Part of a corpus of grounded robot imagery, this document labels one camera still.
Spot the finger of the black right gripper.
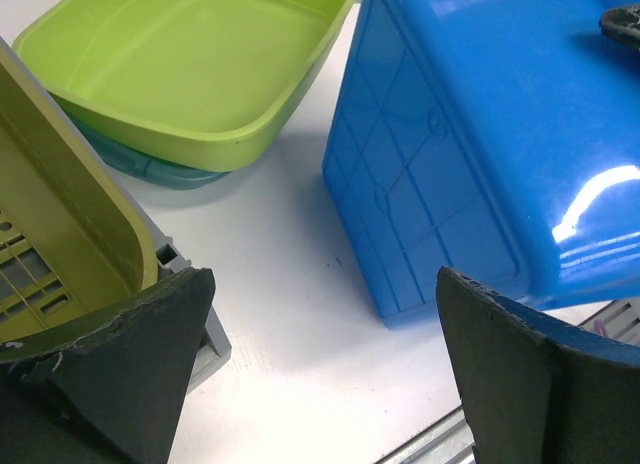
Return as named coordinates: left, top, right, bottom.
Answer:
left=599, top=4, right=639, bottom=42

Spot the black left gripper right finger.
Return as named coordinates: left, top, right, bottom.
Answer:
left=436, top=267, right=639, bottom=463

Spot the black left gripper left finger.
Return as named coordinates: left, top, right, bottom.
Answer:
left=1, top=267, right=215, bottom=463

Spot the large blue plastic container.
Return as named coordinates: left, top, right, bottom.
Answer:
left=323, top=0, right=639, bottom=328

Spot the lime green plastic tub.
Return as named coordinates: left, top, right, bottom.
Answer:
left=13, top=0, right=356, bottom=172

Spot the grey plastic tray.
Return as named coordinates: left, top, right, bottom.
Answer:
left=0, top=37, right=233, bottom=395

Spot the olive green slotted basket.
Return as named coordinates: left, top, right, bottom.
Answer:
left=1, top=44, right=159, bottom=343

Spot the teal plastic tub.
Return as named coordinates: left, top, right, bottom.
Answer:
left=68, top=115, right=229, bottom=190

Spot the aluminium front rail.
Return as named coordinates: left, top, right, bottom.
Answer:
left=376, top=406, right=475, bottom=464

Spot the white slotted cable duct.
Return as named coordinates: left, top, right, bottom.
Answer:
left=580, top=298, right=640, bottom=346

